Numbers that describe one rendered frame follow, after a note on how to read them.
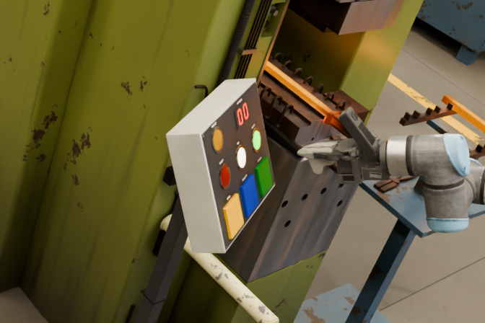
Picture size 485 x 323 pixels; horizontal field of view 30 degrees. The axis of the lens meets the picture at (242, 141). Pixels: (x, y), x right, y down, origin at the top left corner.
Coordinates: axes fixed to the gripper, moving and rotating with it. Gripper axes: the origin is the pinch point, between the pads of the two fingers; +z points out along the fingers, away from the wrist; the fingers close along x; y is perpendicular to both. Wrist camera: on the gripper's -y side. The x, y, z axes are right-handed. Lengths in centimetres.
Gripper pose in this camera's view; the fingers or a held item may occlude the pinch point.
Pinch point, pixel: (302, 149)
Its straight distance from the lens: 207.9
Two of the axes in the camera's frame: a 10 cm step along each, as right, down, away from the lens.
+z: -9.2, 0.3, 3.9
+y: 1.8, 9.2, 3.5
